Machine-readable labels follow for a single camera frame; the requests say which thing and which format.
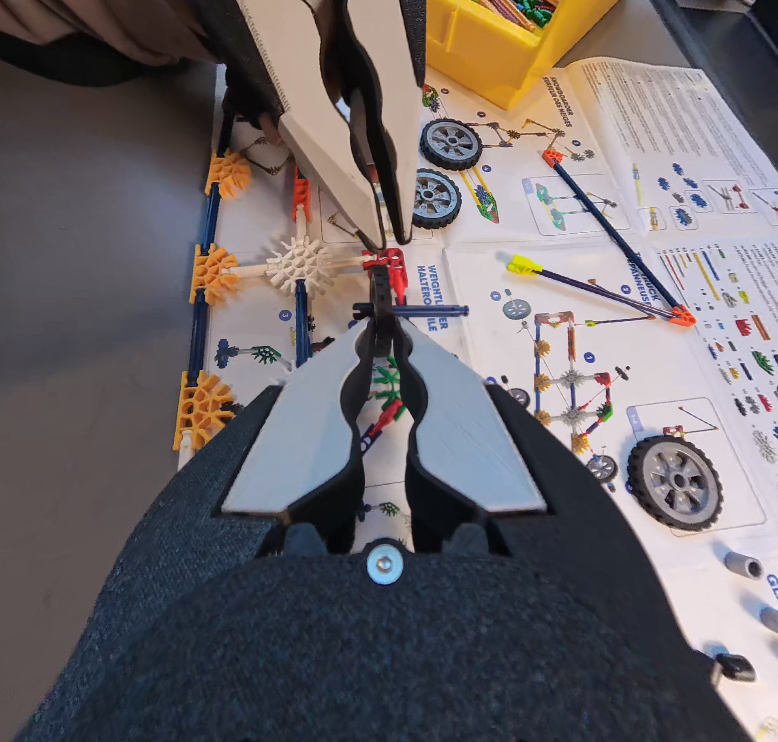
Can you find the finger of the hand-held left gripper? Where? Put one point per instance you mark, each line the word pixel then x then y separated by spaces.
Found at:
pixel 298 86
pixel 395 74

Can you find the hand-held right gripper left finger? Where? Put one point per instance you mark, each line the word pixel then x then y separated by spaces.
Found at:
pixel 292 450

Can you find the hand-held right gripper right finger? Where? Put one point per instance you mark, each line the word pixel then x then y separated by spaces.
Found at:
pixel 474 450

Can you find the yellow plastic bin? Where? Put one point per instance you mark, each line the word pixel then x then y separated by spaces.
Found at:
pixel 523 56

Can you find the colourful construction toy model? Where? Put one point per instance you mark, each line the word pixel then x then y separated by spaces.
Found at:
pixel 298 262

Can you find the grey desk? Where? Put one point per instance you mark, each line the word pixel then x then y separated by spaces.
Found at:
pixel 85 329

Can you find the printed instruction sheet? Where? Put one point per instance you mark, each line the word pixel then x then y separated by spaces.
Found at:
pixel 535 365

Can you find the blue rod V-shaped assembly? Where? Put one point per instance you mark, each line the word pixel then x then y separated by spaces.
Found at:
pixel 608 226

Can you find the small grey spacer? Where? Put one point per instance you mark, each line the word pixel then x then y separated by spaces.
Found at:
pixel 742 563
pixel 768 618

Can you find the small black connector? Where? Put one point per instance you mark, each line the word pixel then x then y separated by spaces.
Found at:
pixel 733 666

